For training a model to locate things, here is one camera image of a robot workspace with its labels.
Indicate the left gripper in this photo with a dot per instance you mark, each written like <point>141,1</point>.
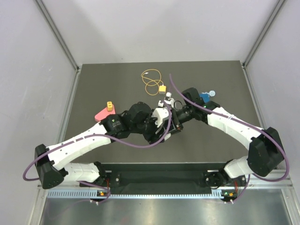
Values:
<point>152,138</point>

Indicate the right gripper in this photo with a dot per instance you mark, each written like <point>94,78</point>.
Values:
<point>176,125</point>

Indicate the yellow charger with cable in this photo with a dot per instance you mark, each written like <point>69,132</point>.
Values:
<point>162,89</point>

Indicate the dark blue cube socket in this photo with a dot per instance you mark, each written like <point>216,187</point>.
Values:
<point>205,97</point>

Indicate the yellow cube plug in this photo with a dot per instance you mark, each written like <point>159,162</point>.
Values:
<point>109,106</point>

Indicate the pink triangular power strip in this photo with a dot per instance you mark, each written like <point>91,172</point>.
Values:
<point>104,113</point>

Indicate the white charger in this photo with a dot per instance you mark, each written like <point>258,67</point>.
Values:
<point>167,137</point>

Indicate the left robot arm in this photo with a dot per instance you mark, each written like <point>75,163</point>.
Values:
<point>54,163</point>

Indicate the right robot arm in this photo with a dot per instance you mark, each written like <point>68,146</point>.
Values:
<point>265,149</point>

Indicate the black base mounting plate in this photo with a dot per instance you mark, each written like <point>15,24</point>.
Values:
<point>122,175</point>

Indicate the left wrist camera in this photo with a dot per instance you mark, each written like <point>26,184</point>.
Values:
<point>161,113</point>

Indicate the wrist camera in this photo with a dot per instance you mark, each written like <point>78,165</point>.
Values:
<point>161,113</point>
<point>169,100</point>

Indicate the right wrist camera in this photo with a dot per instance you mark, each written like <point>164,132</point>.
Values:
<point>169,100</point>

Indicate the slotted cable duct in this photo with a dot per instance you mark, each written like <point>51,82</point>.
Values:
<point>101,194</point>

